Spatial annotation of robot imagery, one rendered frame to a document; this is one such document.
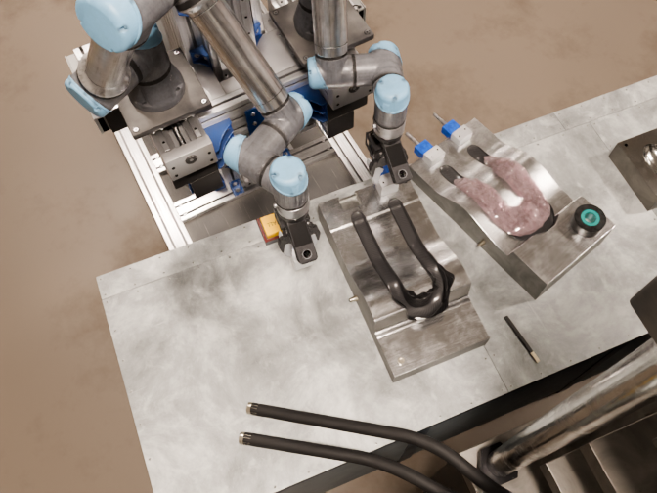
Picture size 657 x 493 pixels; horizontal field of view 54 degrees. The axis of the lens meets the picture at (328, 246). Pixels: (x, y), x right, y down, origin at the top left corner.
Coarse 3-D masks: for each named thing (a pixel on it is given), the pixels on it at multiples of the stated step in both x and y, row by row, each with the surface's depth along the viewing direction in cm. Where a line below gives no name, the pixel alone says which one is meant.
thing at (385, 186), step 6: (372, 156) 178; (384, 168) 175; (384, 174) 172; (378, 180) 171; (384, 180) 171; (390, 180) 171; (378, 186) 173; (384, 186) 171; (390, 186) 172; (396, 186) 173; (378, 192) 175; (384, 192) 173; (390, 192) 174
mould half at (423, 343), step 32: (352, 224) 171; (384, 224) 171; (416, 224) 171; (352, 256) 168; (384, 256) 167; (448, 256) 163; (352, 288) 169; (384, 288) 159; (416, 288) 158; (384, 320) 157; (416, 320) 162; (448, 320) 162; (480, 320) 162; (384, 352) 159; (416, 352) 159; (448, 352) 159
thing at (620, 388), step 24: (624, 360) 78; (648, 360) 71; (600, 384) 84; (624, 384) 78; (648, 384) 73; (552, 408) 107; (576, 408) 93; (600, 408) 86; (624, 408) 82; (528, 432) 117; (552, 432) 104; (576, 432) 98; (480, 456) 151; (504, 456) 134; (528, 456) 122; (504, 480) 148
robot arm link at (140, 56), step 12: (156, 24) 155; (156, 36) 153; (144, 48) 152; (156, 48) 155; (132, 60) 152; (144, 60) 154; (156, 60) 157; (168, 60) 163; (144, 72) 156; (156, 72) 160
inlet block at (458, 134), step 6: (444, 120) 189; (444, 126) 187; (450, 126) 187; (456, 126) 187; (462, 126) 185; (444, 132) 188; (450, 132) 186; (456, 132) 184; (462, 132) 184; (468, 132) 184; (450, 138) 187; (456, 138) 184; (462, 138) 183; (468, 138) 186; (456, 144) 186
